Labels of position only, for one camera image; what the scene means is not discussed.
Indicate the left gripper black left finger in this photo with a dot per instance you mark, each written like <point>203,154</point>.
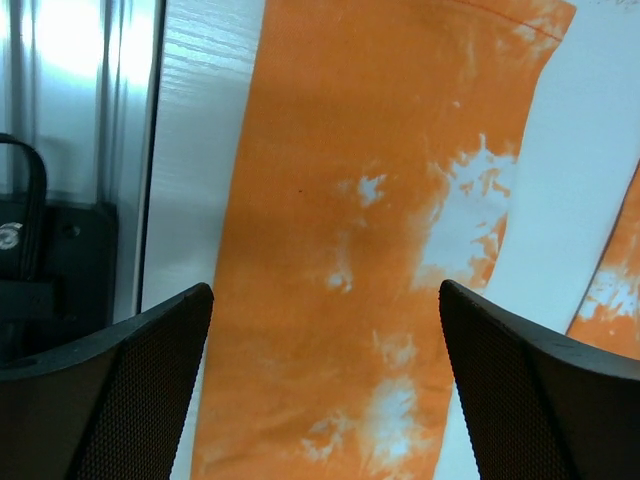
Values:
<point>111,405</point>

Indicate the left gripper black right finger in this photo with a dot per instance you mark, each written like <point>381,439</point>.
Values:
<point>537,404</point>

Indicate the orange white tie-dye trousers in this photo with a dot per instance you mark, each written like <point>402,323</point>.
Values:
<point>388,146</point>

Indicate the aluminium mounting rail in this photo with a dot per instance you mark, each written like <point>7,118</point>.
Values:
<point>80,83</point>

